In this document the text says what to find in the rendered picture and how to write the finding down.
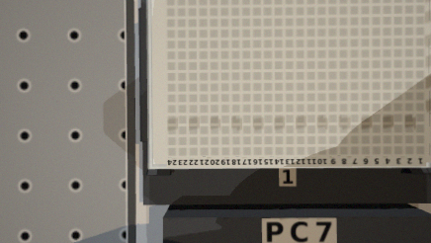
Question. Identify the dark grey plate carrier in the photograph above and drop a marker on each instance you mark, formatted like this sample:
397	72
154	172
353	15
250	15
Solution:
289	205

